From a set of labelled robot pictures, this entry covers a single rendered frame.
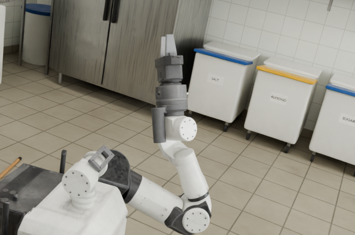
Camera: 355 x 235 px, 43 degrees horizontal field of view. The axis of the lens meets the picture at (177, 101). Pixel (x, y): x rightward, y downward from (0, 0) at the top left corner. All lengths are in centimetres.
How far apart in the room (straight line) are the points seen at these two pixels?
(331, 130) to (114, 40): 224
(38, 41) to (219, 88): 236
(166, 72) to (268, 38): 376
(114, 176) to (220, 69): 329
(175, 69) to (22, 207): 51
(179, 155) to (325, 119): 312
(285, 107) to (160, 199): 314
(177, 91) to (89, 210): 39
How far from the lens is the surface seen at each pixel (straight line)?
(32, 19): 567
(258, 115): 442
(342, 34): 482
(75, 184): 101
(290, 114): 435
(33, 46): 575
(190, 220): 130
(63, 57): 501
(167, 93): 122
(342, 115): 428
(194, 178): 129
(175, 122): 122
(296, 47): 489
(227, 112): 451
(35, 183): 116
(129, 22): 450
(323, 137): 436
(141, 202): 129
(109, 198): 112
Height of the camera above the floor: 171
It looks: 19 degrees down
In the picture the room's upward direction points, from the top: 11 degrees clockwise
